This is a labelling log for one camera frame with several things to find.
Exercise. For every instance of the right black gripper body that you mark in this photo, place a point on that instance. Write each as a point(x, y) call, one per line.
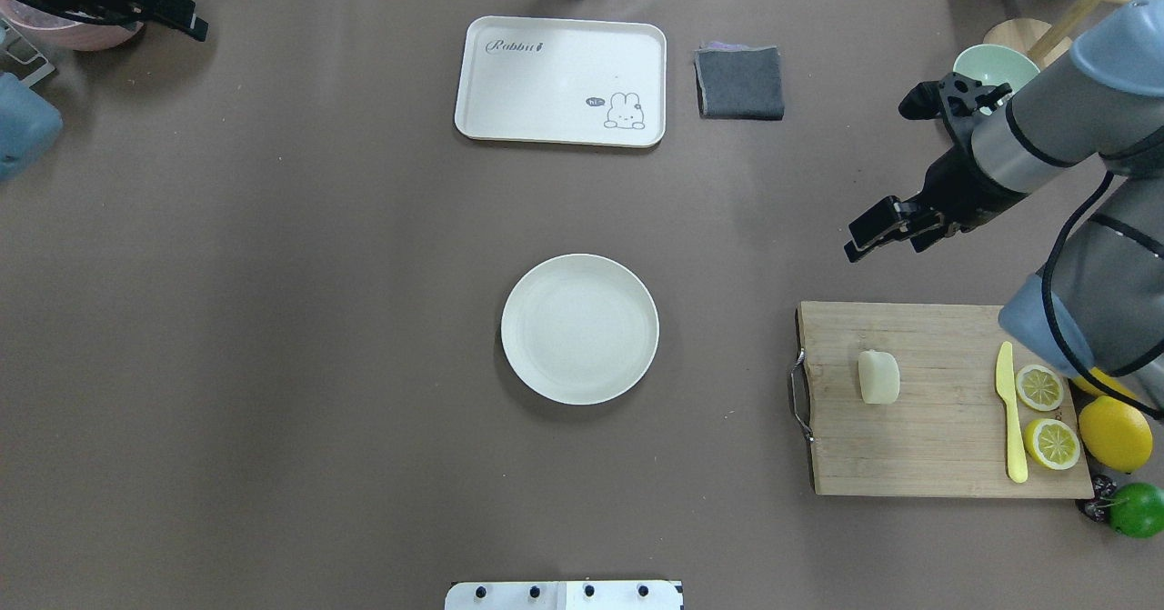
point(971, 187)

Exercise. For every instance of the wooden cup stand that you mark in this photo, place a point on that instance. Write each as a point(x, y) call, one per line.
point(1040, 41)

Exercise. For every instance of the cream round plate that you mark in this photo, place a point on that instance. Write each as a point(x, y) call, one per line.
point(580, 329)

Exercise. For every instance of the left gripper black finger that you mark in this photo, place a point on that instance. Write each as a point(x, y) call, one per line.
point(177, 14)

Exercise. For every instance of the white cup rack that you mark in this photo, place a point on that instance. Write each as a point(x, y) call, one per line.
point(21, 58)

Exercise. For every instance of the light green bowl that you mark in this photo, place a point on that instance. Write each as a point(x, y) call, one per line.
point(993, 64)

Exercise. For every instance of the lemon half near knife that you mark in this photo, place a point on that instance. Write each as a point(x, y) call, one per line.
point(1052, 444)

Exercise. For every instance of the lemon half far side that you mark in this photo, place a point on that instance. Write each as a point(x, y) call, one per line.
point(1040, 388)

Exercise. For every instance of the cream rabbit tray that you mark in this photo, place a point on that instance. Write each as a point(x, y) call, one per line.
point(563, 81)

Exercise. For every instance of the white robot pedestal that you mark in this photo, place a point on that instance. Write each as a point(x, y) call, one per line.
point(567, 594)

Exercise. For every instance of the yellow plastic knife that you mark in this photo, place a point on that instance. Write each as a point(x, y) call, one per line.
point(1005, 387)

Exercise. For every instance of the green lime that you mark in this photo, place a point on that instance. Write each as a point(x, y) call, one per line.
point(1136, 510)

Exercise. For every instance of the pink bowl with ice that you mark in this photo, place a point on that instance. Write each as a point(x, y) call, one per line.
point(64, 33)

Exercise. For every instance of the wooden cutting board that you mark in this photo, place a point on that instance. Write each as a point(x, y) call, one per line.
point(945, 435)

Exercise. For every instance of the grey folded cloth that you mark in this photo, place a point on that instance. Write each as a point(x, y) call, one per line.
point(738, 82)

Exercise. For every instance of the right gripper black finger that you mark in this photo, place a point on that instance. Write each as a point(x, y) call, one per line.
point(894, 220)

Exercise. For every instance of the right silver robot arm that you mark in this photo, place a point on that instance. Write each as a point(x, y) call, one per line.
point(1093, 309)

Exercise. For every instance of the whole yellow lemon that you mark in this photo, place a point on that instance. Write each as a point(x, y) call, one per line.
point(1117, 435)
point(1099, 384)

